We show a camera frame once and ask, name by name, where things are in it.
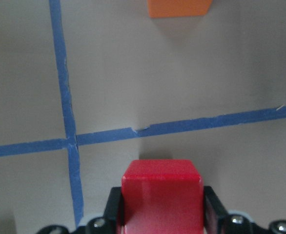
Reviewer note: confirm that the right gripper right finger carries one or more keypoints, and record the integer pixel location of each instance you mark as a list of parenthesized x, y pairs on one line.
[(218, 220)]

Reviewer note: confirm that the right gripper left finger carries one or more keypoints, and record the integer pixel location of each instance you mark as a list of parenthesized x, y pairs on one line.
[(111, 222)]

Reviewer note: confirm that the red block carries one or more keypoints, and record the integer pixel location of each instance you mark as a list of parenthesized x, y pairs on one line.
[(163, 196)]

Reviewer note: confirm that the orange block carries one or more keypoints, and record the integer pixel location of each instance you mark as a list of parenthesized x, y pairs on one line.
[(177, 8)]

